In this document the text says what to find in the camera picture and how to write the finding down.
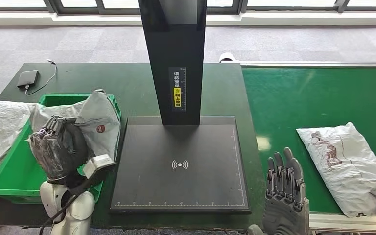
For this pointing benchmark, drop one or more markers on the black power bank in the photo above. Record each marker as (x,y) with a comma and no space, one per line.
(27,78)

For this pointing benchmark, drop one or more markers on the black and yellow column label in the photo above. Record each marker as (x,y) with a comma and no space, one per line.
(177,97)

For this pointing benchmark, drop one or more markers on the dark window frame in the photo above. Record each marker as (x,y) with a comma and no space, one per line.
(123,10)

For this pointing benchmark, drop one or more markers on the black scanner column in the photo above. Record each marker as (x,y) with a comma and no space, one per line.
(162,65)

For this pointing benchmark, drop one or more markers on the grey plastic mailer parcel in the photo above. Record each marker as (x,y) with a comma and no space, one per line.
(100,116)
(347,168)

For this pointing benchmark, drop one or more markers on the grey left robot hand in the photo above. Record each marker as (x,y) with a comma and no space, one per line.
(55,152)

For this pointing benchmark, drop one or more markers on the large crumpled white bag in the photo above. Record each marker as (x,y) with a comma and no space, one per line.
(0,129)

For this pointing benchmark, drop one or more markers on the black scanner base plate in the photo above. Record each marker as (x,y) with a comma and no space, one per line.
(181,185)

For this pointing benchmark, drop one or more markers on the green conveyor belt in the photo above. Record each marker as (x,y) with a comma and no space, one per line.
(304,90)

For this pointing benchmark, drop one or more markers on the small white round object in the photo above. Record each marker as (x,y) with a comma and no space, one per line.
(227,57)

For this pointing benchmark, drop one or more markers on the green plastic crate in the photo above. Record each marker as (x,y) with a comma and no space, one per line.
(19,175)

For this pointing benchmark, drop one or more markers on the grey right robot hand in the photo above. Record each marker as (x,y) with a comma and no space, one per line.
(285,211)

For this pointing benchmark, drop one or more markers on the white windowsill ledge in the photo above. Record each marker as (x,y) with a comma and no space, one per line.
(272,18)

